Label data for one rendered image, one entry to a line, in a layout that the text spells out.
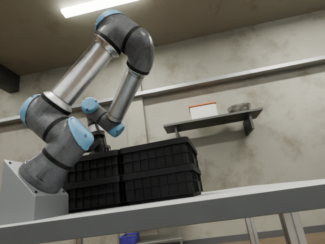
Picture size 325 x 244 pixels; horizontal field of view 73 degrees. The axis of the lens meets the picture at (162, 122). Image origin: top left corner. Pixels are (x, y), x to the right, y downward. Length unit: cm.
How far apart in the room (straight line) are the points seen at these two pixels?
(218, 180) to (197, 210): 306
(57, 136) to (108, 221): 40
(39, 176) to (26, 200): 8
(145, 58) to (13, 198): 61
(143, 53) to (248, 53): 355
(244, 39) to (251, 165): 220
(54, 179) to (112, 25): 56
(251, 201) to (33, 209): 59
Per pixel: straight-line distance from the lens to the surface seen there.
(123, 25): 85
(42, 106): 85
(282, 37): 458
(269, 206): 47
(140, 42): 82
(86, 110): 104
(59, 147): 80
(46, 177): 82
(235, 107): 329
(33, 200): 78
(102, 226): 50
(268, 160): 366
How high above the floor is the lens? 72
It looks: 18 degrees up
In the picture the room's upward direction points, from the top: 8 degrees counter-clockwise
